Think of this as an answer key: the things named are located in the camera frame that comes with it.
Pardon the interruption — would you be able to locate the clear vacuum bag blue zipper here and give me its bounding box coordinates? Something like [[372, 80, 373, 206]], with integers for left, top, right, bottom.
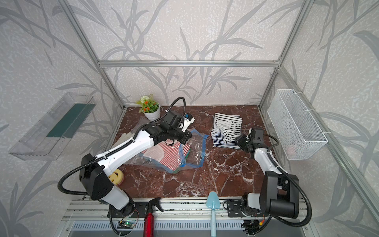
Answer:
[[126, 129, 209, 174]]

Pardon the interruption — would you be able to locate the black striped garment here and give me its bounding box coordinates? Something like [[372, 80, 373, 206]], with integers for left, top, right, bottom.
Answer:
[[211, 113, 243, 141]]

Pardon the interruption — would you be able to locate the blue striped tank top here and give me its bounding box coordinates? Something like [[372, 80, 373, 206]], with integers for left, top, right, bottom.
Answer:
[[211, 130, 241, 150]]

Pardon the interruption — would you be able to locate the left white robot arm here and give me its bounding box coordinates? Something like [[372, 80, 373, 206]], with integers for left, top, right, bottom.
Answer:
[[57, 111, 195, 210]]

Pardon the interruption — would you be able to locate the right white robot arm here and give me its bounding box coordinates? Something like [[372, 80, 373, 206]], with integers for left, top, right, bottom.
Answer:
[[235, 128, 312, 227]]

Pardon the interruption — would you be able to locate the red striped garment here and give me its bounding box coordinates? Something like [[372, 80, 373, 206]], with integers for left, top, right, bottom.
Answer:
[[142, 140, 191, 173]]

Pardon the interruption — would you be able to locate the white pot with plant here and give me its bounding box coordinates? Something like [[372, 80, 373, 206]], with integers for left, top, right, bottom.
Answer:
[[136, 94, 160, 121]]

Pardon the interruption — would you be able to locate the solid green garment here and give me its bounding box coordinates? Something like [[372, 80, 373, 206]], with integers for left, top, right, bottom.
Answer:
[[173, 150, 192, 174]]

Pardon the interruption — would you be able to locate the yellow smiley sponge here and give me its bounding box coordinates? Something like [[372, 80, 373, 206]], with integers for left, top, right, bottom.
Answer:
[[108, 169, 124, 186]]

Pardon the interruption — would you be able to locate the light blue garden trowel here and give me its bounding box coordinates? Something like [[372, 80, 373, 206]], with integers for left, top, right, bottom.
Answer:
[[206, 191, 221, 237]]

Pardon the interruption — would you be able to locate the red spray bottle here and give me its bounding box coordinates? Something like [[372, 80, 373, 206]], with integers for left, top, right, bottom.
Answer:
[[143, 197, 164, 237]]

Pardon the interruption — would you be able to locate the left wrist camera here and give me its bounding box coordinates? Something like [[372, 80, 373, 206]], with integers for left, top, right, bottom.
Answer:
[[180, 113, 195, 132]]

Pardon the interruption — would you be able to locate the white wire wall basket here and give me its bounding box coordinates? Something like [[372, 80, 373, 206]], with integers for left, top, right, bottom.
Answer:
[[267, 89, 328, 161]]

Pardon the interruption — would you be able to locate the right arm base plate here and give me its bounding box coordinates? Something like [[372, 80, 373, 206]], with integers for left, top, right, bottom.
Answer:
[[223, 199, 264, 218]]

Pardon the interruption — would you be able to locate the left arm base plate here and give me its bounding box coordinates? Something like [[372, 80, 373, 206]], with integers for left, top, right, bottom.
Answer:
[[107, 201, 148, 219]]

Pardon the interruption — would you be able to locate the clear plastic wall shelf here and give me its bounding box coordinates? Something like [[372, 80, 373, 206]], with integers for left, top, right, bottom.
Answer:
[[9, 92, 96, 161]]

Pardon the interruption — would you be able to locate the aluminium cage frame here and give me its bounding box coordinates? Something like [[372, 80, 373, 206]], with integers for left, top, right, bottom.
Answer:
[[53, 0, 379, 237]]

